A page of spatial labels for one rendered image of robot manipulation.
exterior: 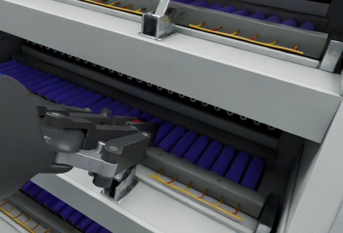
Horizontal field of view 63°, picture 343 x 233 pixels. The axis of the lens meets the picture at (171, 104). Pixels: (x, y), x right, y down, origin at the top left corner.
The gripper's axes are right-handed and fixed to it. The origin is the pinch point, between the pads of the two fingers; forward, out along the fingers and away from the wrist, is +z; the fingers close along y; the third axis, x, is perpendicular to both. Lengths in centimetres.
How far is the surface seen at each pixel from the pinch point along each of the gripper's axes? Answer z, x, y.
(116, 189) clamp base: -1.4, -6.4, 1.0
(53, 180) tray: -0.5, -9.7, -8.4
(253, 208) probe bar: 5.1, -3.6, 14.9
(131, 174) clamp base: 1.4, -5.1, 0.9
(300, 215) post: -2.6, -0.2, 18.5
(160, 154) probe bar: 4.9, -2.4, 2.1
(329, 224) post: -2.6, 0.2, 20.5
